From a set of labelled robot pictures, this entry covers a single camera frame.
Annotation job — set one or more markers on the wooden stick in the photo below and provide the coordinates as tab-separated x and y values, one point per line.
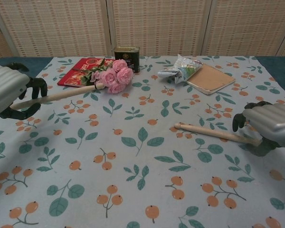
61	95
211	131

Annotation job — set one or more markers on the woven folding screen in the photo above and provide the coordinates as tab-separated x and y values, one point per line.
142	26

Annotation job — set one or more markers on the brown worn notebook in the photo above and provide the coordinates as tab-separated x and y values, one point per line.
211	79

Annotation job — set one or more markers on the dark green tin can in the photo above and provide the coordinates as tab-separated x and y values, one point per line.
127	58

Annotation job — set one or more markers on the red book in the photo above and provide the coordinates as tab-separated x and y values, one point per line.
73	76

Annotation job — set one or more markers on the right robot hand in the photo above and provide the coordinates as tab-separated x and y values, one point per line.
268	123

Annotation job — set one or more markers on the crumpled snack bag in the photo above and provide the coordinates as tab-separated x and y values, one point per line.
180	70

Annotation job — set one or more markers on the floral printed tablecloth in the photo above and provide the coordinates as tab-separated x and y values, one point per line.
142	166

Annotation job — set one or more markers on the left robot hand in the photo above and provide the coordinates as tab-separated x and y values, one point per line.
7	85

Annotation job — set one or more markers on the pink artificial rose bouquet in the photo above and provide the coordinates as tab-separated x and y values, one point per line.
114	74

